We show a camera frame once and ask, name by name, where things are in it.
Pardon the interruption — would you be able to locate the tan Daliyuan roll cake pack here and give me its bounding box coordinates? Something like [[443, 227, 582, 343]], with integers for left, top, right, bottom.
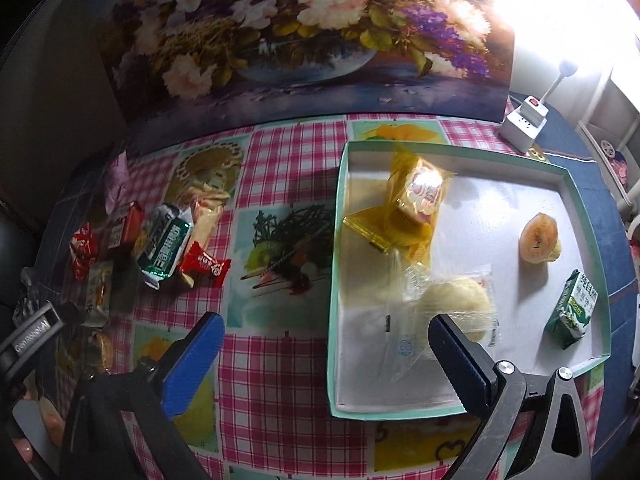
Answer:
[[186, 200, 226, 252]]

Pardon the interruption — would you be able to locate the white persimmon snack pack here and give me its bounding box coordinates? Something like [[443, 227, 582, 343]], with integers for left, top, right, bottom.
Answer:
[[82, 261, 113, 328]]

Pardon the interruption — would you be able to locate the red wrapped candy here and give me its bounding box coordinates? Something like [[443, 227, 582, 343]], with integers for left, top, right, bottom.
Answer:
[[178, 242, 231, 288]]

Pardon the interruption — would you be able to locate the clear wrapped round bun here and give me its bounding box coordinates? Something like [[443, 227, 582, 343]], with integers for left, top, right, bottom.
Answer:
[[382, 264, 499, 382]]

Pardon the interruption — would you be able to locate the green white biscuit pack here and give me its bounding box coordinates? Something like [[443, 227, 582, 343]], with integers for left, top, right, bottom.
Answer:
[[546, 269, 599, 349]]

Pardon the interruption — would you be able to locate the red snack packet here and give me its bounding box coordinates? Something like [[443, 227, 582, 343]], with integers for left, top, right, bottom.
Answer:
[[70, 222, 100, 282]]

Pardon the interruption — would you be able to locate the teal rimmed white tray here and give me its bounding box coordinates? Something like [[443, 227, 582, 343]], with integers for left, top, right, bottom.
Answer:
[[326, 141, 611, 420]]

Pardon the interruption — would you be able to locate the pink checkered fruit tablecloth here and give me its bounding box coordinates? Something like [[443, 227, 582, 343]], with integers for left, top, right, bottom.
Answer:
[[44, 104, 606, 480]]

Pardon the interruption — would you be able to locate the red brown snack box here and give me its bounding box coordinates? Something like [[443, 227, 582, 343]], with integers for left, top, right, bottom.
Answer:
[[106, 200, 144, 250]]

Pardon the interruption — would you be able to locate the yellow wrapped cake snack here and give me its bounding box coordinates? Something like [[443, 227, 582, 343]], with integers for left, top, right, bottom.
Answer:
[[343, 144, 454, 268]]

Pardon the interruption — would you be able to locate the pink snack packet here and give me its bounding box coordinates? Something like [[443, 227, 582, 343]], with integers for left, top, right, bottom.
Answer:
[[104, 151, 129, 216]]

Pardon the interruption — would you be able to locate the white power strip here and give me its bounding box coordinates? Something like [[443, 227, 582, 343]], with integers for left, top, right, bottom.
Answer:
[[498, 96, 549, 153]]

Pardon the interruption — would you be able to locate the white shelf rack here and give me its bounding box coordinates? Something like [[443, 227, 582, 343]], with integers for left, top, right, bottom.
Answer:
[[576, 68, 639, 223]]

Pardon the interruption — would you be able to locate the white usb lamp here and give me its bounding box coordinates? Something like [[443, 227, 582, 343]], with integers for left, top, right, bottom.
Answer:
[[540, 61, 577, 103]]

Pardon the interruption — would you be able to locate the floral still life painting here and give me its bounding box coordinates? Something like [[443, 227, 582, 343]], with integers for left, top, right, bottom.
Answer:
[[92, 0, 514, 129]]

